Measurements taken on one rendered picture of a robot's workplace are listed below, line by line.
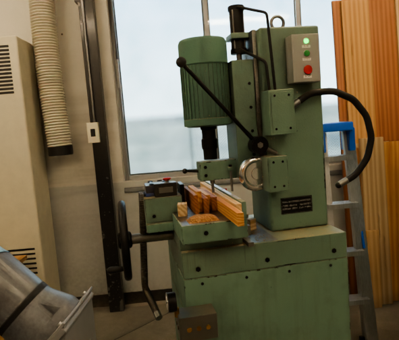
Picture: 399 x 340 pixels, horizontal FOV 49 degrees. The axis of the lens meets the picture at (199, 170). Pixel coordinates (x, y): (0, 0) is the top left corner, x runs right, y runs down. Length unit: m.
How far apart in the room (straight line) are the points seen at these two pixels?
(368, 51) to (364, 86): 0.22
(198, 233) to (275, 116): 0.46
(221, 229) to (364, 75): 1.90
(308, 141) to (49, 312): 1.02
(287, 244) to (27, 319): 0.84
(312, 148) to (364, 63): 1.49
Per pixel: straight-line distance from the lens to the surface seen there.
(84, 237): 3.10
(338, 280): 1.64
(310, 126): 1.63
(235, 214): 1.31
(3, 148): 2.84
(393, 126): 3.13
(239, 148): 1.58
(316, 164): 1.64
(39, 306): 1.12
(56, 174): 3.07
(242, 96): 1.59
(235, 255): 1.48
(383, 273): 3.03
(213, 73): 1.55
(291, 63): 1.56
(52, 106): 2.86
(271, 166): 1.48
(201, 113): 1.54
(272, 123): 1.49
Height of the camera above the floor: 1.21
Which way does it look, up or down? 6 degrees down
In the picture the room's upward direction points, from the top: 5 degrees counter-clockwise
